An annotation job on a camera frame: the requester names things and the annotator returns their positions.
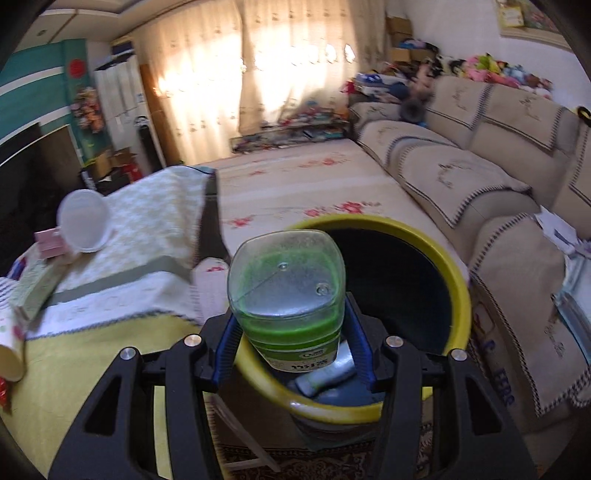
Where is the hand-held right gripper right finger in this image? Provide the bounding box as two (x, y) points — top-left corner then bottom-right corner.
(342, 293), (539, 480)

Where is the artificial flower bunch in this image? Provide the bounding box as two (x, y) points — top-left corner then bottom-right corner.
(69, 85), (105, 134)

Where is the open cardboard box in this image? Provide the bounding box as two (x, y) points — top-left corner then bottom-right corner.
(92, 148), (139, 185)

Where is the pile of toys and clothes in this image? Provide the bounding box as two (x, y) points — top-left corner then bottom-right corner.
(344, 39), (444, 104)

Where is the white air conditioner unit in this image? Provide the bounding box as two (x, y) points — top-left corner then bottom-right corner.
(95, 53), (151, 153)

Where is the yellow-rimmed dark trash bin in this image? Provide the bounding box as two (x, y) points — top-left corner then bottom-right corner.
(233, 215), (472, 450)

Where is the beige sheer curtain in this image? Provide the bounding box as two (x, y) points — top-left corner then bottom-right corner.
(134, 0), (393, 162)

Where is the green and white flat box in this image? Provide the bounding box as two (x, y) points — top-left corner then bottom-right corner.
(7, 256), (70, 321)

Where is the grey squeeze tube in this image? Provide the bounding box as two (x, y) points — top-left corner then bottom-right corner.
(294, 339), (356, 395)

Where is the row of plush toys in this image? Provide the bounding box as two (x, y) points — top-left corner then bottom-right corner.
(462, 53), (555, 90)

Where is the blue box on red tray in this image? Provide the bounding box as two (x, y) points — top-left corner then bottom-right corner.
(7, 258), (31, 282)

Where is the green plastic bottle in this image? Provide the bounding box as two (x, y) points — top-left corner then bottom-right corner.
(227, 231), (347, 374)

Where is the beige covered sofa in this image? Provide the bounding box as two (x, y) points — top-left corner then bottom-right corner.
(348, 74), (591, 425)

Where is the black television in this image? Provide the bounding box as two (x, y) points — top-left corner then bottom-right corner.
(0, 122), (81, 241)

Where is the black tower fan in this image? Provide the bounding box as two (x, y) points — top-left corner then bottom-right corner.
(134, 115), (164, 174)

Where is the stack of papers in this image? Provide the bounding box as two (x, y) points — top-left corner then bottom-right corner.
(533, 208), (591, 324)

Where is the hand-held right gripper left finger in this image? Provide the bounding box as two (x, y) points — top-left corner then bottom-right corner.
(48, 307), (245, 480)

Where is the floral paper cup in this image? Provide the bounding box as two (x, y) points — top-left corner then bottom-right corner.
(0, 307), (28, 383)

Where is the stack of cardboard boxes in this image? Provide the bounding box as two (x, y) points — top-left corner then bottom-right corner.
(385, 16), (414, 65)

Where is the low glass table with clutter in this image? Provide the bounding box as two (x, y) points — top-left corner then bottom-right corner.
(231, 104), (352, 153)

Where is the translucent white plastic container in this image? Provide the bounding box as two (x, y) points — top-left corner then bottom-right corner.
(56, 189), (112, 254)

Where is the framed wall picture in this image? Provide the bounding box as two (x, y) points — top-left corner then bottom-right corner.
(496, 0), (561, 35)

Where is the pink carton box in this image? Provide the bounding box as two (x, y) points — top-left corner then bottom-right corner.
(34, 227), (70, 259)

